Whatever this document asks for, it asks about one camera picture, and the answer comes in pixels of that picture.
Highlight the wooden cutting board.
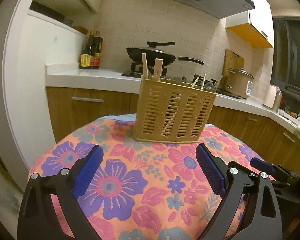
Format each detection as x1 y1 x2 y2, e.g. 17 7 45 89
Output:
221 49 244 88

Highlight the black gas stove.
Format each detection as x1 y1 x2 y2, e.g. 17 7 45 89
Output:
122 62 241 99

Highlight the clear plastic spoon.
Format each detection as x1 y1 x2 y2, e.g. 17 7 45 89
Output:
203 79 217 92

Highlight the beige rice cooker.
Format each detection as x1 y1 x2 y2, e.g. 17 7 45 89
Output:
225 68 254 99

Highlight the black wok with lid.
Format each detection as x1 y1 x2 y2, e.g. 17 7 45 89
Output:
126 41 204 67

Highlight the floral pink tablecloth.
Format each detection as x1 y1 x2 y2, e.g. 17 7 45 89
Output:
28 113 276 240

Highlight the woven tan utensil basket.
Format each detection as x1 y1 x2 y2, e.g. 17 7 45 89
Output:
133 78 216 144

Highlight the dark window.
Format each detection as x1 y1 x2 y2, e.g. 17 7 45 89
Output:
271 16 300 96

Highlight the soy sauce bottle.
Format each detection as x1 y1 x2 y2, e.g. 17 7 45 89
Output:
79 30 95 69

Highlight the white wall cabinet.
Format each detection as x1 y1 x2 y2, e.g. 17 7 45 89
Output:
225 0 274 48

